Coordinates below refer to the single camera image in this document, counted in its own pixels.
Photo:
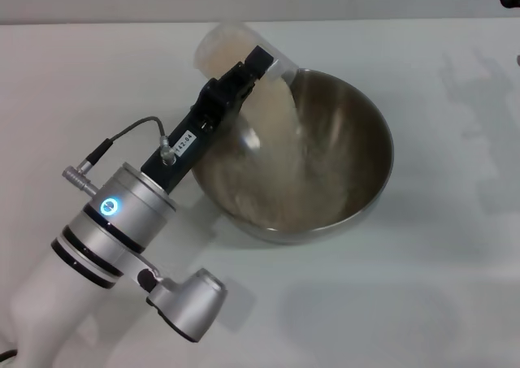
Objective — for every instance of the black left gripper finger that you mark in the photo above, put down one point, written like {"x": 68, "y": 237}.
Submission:
{"x": 252, "y": 69}

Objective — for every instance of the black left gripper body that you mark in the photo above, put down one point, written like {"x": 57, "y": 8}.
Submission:
{"x": 191, "y": 136}

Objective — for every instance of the clear plastic measuring cup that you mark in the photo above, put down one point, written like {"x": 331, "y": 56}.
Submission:
{"x": 227, "y": 43}

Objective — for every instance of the white rice grains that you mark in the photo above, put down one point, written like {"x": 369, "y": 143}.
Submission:
{"x": 284, "y": 140}

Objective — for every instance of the stainless steel mixing bowl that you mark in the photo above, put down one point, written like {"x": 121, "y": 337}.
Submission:
{"x": 337, "y": 152}

